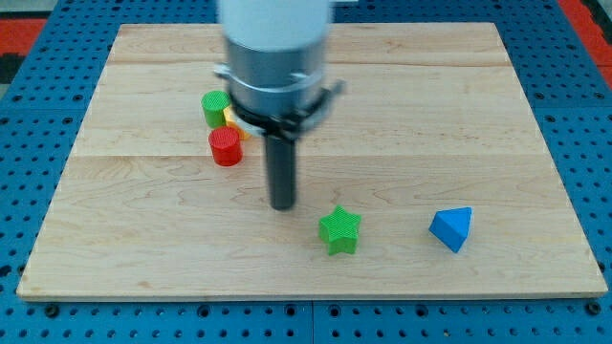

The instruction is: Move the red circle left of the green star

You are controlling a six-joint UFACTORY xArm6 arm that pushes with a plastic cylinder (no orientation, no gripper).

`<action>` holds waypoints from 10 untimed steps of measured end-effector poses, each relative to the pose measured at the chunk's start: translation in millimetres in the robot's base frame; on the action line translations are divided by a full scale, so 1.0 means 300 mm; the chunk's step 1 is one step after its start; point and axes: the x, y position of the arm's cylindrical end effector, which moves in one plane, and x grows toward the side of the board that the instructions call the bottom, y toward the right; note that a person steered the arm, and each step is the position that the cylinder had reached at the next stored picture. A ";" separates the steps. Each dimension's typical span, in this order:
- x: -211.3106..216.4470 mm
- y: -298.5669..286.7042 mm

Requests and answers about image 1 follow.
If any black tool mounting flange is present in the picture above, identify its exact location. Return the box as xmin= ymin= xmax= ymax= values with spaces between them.
xmin=214 ymin=64 xmax=345 ymax=140

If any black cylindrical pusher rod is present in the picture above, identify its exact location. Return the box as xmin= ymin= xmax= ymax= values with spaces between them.
xmin=265 ymin=136 xmax=296 ymax=211

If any red cylinder block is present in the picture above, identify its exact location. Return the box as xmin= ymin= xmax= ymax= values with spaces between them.
xmin=208 ymin=126 xmax=243 ymax=166

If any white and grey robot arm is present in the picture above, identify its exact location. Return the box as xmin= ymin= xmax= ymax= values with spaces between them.
xmin=215 ymin=0 xmax=344 ymax=210

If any green star block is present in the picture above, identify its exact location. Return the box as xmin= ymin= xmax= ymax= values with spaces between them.
xmin=318 ymin=205 xmax=361 ymax=255

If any yellow block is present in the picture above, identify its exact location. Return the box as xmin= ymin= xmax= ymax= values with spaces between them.
xmin=223 ymin=106 xmax=251 ymax=140

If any green cylinder block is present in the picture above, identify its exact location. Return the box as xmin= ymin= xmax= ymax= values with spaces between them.
xmin=201 ymin=90 xmax=230 ymax=129

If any light wooden board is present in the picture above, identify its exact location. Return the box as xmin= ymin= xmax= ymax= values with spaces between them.
xmin=16 ymin=22 xmax=607 ymax=302

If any blue triangular block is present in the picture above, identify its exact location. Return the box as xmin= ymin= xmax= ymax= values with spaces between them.
xmin=429 ymin=207 xmax=472 ymax=253

